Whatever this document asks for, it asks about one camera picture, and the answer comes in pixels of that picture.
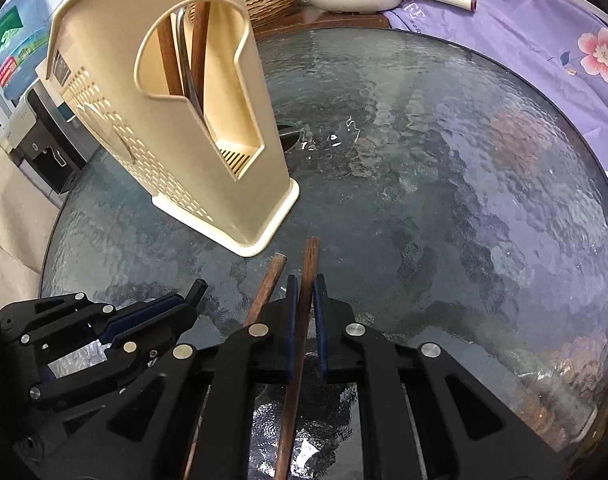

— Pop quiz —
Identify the brown wooden chopstick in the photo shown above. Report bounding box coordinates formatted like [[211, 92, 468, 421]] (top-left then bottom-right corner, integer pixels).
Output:
[[191, 1, 211, 107], [275, 236, 320, 480], [157, 16, 183, 96], [185, 252, 287, 479]]

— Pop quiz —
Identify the cream plastic utensil holder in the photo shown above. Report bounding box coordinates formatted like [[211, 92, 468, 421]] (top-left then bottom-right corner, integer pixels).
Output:
[[46, 0, 299, 257]]

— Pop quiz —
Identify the black chopstick gold band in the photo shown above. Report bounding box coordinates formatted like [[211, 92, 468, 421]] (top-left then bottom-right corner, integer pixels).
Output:
[[185, 278, 208, 307]]

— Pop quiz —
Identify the silver metal spoon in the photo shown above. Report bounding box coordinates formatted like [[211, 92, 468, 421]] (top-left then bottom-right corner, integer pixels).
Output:
[[175, 6, 203, 118]]

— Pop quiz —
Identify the water dispenser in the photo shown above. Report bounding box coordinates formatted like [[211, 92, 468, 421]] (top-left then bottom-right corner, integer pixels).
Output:
[[0, 80, 98, 208]]

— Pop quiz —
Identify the round glass table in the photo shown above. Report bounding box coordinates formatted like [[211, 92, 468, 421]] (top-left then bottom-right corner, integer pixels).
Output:
[[41, 28, 608, 467]]

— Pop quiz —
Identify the blue water jug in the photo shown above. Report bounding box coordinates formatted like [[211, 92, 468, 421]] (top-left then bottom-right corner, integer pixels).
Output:
[[0, 0, 50, 101]]

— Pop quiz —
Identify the purple floral cloth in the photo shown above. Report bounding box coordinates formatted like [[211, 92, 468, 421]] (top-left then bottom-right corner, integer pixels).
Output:
[[384, 0, 608, 172]]

